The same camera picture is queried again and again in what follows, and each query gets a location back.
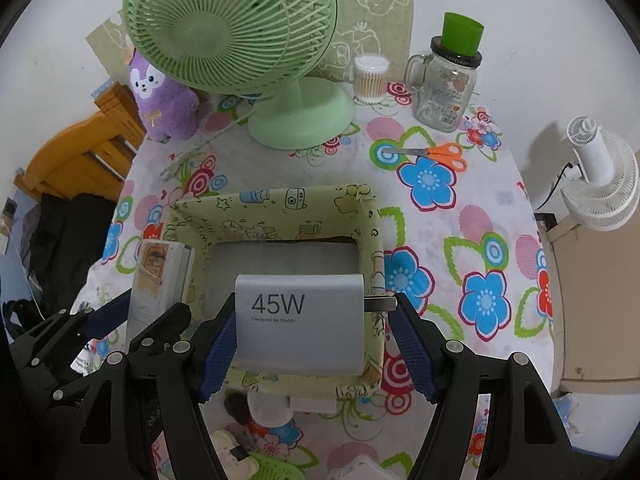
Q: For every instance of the light blue cloth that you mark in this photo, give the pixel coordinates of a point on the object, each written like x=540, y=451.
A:
x=562, y=410

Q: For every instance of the purple plush bunny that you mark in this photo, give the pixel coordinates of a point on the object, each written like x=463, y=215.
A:
x=165, y=110

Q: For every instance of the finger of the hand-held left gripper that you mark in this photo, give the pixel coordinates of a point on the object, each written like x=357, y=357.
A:
x=107, y=315
x=167, y=320

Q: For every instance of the frosted plastic case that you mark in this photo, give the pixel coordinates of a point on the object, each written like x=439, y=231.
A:
x=362, y=469

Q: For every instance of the glass mug jar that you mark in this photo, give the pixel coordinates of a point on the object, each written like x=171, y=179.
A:
x=442, y=95

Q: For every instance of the green desk fan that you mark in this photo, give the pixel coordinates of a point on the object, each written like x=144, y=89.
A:
x=200, y=25

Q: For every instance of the black clothing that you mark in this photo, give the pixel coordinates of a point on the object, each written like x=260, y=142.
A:
x=65, y=250

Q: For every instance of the cotton swab container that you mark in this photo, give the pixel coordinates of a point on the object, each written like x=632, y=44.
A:
x=371, y=80

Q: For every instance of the white wall charger with grey print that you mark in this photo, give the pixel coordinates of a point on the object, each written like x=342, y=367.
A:
x=300, y=335

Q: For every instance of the yellow printed fabric storage box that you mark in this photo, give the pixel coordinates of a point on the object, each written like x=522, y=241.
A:
x=280, y=200

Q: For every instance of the black backpack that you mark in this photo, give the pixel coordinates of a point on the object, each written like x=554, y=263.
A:
x=22, y=317

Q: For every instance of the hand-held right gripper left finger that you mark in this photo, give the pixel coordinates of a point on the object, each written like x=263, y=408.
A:
x=217, y=355

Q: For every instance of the small black clip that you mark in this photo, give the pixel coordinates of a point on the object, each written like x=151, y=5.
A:
x=236, y=454

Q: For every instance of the floral tablecloth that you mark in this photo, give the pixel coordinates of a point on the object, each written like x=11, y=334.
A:
x=450, y=270

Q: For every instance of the white clip fan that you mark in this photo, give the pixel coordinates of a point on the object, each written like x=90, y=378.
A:
x=592, y=157

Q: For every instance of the light grey earbuds case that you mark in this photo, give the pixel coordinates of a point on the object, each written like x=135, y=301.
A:
x=270, y=409

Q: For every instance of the wooden chair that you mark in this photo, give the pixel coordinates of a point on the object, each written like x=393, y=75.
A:
x=75, y=150

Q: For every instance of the green plastic cup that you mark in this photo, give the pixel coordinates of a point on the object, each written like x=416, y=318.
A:
x=460, y=32

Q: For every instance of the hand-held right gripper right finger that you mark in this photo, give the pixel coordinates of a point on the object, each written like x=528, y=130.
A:
x=412, y=355

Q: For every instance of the green plastic basket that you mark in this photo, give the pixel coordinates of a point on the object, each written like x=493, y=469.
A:
x=280, y=470

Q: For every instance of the white box with tan label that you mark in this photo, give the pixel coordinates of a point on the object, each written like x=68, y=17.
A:
x=160, y=280

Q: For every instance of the white printed tote bag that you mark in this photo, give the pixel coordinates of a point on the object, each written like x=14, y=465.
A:
x=85, y=362

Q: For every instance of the beige printed wall cloth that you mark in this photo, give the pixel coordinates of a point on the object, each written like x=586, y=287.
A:
x=380, y=10

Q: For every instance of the bear-shaped coaster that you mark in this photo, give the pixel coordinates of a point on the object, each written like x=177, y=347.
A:
x=227, y=465

